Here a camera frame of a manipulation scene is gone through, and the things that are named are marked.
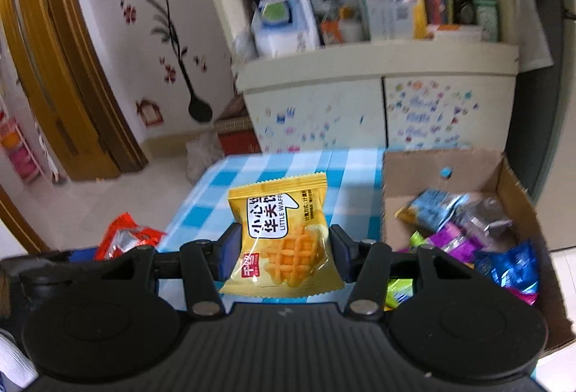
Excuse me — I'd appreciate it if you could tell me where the purple snack packet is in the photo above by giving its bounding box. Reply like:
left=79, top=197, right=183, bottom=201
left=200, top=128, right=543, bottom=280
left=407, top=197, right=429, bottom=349
left=427, top=221, right=484, bottom=262

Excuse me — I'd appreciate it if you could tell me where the olive yellow snack packet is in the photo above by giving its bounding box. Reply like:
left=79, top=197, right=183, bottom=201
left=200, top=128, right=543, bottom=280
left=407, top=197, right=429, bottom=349
left=395, top=200, right=421, bottom=224

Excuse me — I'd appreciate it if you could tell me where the red brown cardboard box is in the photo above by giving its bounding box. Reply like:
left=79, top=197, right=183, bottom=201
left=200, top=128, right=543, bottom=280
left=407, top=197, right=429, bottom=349
left=215, top=97, right=262, bottom=156

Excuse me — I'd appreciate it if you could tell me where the pink storage rack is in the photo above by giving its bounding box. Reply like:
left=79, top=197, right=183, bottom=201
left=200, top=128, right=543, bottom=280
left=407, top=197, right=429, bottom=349
left=0, top=104, right=46, bottom=186

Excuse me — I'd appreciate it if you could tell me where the blue white checked tablecloth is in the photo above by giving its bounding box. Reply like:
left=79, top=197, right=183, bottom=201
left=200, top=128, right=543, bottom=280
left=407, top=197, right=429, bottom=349
left=157, top=149, right=388, bottom=312

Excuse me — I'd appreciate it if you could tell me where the green snack packet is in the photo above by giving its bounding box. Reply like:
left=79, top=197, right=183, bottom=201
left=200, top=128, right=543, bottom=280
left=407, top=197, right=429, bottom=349
left=384, top=277, right=415, bottom=311

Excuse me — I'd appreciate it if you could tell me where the light blue snack packet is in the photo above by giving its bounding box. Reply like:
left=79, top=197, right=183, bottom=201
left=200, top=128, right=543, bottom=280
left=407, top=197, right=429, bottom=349
left=405, top=189, right=469, bottom=231

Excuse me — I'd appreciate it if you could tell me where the dark blue snack packet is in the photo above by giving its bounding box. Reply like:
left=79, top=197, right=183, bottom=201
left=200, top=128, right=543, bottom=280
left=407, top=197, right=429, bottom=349
left=474, top=240, right=541, bottom=294

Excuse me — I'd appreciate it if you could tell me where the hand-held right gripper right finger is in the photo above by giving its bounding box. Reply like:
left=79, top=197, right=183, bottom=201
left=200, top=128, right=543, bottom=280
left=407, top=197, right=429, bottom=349
left=330, top=225, right=473, bottom=321

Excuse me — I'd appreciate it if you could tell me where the cream cabinet with stickers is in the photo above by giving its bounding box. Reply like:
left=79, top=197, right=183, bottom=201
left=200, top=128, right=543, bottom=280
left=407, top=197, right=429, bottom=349
left=193, top=0, right=522, bottom=155

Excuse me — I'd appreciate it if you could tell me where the orange small packet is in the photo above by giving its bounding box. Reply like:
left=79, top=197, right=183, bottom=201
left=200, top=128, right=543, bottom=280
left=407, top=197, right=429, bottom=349
left=319, top=18, right=343, bottom=46

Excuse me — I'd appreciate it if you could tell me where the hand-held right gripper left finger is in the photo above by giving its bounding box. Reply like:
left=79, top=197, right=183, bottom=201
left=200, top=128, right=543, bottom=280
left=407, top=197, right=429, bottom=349
left=101, top=222, right=244, bottom=321

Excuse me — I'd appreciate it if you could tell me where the red snack packet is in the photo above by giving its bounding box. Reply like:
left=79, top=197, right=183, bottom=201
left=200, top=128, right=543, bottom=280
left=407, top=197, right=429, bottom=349
left=94, top=213, right=168, bottom=261

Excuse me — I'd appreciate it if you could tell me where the wooden door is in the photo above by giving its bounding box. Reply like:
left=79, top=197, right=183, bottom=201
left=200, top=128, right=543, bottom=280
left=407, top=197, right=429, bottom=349
left=0, top=0, right=149, bottom=183

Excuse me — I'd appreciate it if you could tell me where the pink snack packet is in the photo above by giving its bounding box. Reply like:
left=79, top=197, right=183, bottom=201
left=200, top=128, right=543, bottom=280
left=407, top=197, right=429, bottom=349
left=506, top=286, right=539, bottom=306

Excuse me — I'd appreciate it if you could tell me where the person's left forearm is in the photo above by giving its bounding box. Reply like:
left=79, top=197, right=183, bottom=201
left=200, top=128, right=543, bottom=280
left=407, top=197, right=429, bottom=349
left=0, top=326, right=39, bottom=389

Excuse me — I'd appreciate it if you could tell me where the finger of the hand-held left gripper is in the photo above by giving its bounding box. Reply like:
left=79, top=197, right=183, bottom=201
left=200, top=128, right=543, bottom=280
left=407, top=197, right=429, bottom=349
left=42, top=249, right=109, bottom=281

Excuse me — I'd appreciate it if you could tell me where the red house wall sticker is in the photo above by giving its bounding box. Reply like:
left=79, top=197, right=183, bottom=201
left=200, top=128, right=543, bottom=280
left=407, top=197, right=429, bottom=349
left=136, top=97, right=163, bottom=127

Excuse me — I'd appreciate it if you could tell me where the yellow waffle snack packet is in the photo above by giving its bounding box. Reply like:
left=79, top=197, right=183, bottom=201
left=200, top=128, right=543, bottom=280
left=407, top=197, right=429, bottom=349
left=220, top=172, right=346, bottom=297

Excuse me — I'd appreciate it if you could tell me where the white blue paper package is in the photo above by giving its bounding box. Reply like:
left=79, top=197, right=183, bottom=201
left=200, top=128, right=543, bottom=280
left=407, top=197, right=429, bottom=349
left=251, top=0, right=321, bottom=58

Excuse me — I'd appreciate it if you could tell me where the clear plastic bag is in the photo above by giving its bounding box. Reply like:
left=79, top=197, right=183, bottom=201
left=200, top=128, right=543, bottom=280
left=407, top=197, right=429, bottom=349
left=185, top=133, right=226, bottom=186

